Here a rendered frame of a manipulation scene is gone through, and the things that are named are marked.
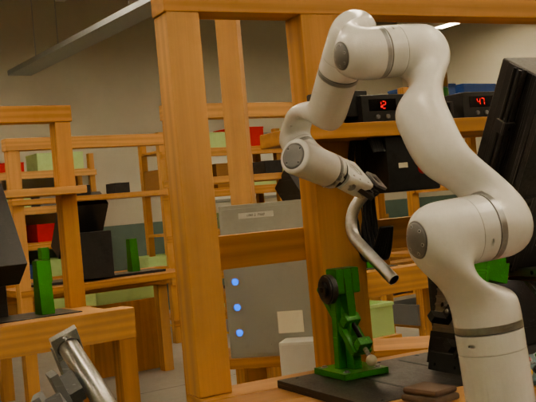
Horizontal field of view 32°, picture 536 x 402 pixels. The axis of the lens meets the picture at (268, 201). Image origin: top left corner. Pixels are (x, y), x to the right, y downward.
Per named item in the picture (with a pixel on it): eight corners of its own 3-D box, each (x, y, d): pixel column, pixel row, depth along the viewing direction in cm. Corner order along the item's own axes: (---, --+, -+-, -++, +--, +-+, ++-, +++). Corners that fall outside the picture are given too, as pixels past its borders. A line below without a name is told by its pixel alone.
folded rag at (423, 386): (461, 399, 195) (459, 384, 195) (435, 406, 191) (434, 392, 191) (426, 393, 203) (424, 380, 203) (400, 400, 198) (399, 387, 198)
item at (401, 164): (441, 187, 253) (436, 133, 253) (390, 192, 245) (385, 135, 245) (415, 190, 264) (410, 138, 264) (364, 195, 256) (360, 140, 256)
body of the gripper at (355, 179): (352, 173, 218) (379, 183, 226) (330, 146, 224) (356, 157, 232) (333, 196, 220) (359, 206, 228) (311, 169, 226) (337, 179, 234)
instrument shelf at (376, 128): (567, 126, 274) (566, 112, 274) (304, 140, 233) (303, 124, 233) (510, 135, 296) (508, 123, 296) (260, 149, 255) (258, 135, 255)
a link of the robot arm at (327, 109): (295, 43, 202) (269, 147, 223) (332, 87, 193) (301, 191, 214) (329, 37, 206) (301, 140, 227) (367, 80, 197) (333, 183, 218)
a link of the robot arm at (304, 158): (305, 167, 224) (324, 193, 219) (271, 154, 215) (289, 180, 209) (327, 143, 222) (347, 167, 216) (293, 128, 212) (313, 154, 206)
